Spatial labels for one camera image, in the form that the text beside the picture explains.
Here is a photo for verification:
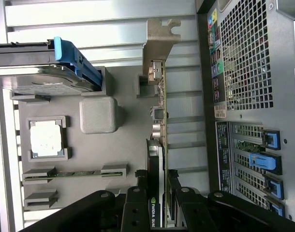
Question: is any silver hard disk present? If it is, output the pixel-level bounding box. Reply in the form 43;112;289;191
0;41;96;95

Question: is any grey parts rack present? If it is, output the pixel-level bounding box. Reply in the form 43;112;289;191
9;65;168;219

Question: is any open black PC case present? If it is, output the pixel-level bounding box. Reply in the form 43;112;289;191
195;0;295;225

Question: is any green RAM stick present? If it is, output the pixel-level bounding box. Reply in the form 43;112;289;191
23;170;125;181

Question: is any silver CPU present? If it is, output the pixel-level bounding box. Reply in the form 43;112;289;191
30;124;63;158

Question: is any blue disk caddy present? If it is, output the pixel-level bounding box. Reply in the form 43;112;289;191
53;36;104;93

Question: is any blue slot retention clip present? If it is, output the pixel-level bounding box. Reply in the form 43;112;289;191
262;174;284;201
261;129;281;148
265;196;285;218
248;152;283;176

